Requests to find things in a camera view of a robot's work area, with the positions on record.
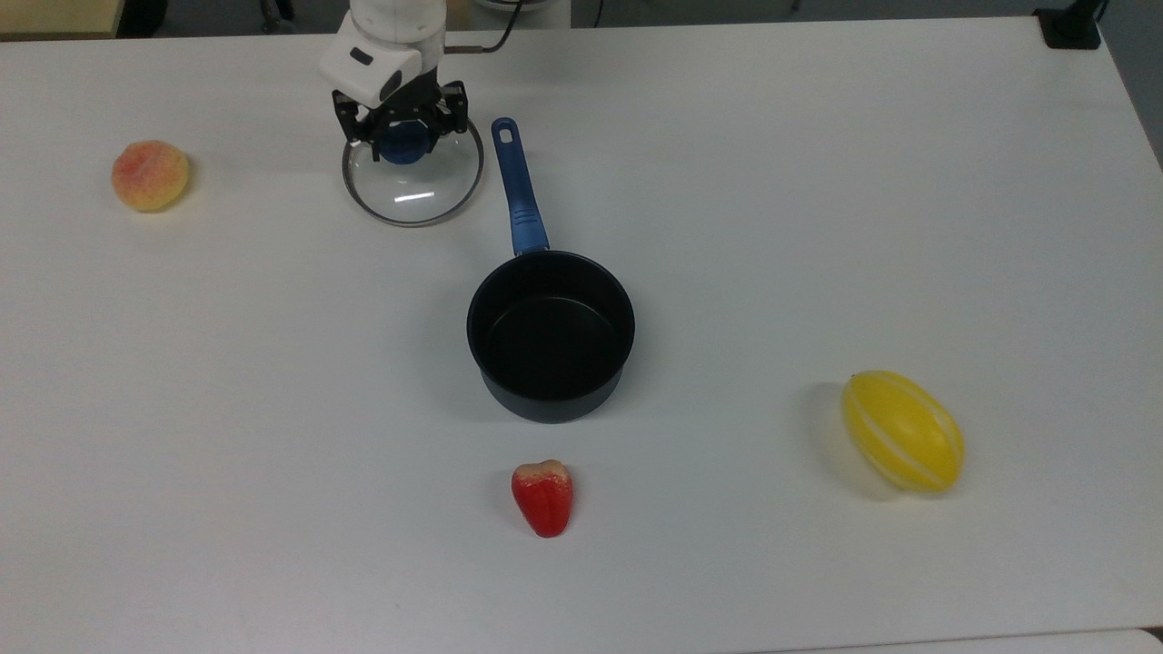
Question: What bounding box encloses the glass lid with blue knob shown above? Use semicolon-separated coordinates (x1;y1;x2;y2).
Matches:
341;116;485;229

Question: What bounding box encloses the tan wooden board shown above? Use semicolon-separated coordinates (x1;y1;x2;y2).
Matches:
0;0;124;39

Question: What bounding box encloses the orange yellow peach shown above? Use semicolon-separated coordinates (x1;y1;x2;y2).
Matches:
111;139;192;214

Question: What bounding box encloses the black table clamp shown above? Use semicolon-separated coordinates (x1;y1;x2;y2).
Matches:
1033;0;1112;52

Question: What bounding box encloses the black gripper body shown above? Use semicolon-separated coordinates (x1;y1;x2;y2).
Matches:
362;71;448;130

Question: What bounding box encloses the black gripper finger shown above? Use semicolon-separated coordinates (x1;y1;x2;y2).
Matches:
331;88;375;148
436;79;471;139

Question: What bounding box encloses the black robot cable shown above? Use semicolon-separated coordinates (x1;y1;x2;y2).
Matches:
443;0;530;55

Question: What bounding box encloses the dark pot with blue handle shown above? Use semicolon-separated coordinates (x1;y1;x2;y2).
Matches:
466;116;637;426

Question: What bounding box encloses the yellow striped melon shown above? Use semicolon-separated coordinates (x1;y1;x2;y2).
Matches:
840;369;967;495

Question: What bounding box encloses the red wax apple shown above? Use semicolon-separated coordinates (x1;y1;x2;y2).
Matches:
510;459;576;540

